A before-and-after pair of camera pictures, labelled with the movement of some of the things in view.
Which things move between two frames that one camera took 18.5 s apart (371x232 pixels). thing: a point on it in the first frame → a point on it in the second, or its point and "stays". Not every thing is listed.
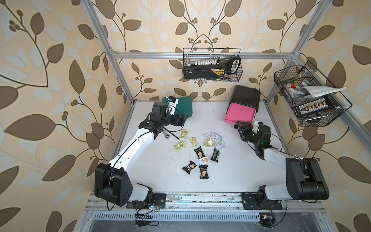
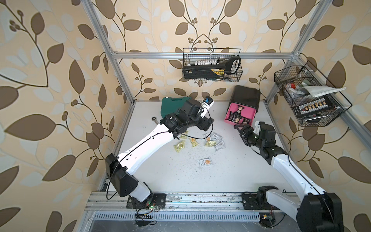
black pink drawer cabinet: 244,104 stays
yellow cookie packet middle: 193,141 stays
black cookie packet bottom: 204,174 → 246,121
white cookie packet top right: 215,137 stays
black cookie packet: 188,168 → 237,116
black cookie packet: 199,152 → 240,108
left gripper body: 176,121 → 205,125
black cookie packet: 215,154 → 231,116
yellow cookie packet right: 209,143 stays
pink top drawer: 236,112 stays
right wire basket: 316,102 stays
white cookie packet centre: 204,160 stays
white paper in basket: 316,90 stays
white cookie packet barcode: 220,145 stays
